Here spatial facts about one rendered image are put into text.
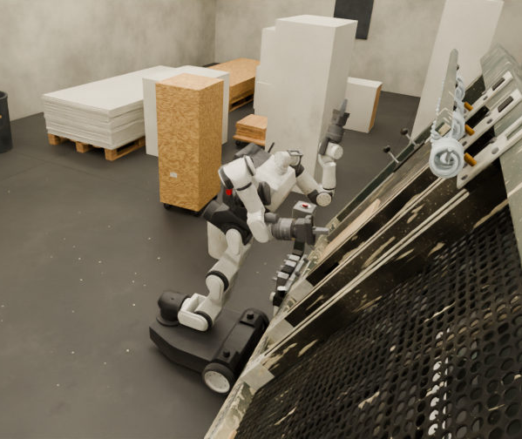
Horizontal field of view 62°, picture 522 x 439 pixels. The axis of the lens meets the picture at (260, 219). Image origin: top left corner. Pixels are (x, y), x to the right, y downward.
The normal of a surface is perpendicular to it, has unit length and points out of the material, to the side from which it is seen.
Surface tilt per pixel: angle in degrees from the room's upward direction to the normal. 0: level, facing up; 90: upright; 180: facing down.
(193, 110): 90
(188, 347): 0
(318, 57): 90
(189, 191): 90
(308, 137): 90
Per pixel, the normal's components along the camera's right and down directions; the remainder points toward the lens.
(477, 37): -0.41, 0.43
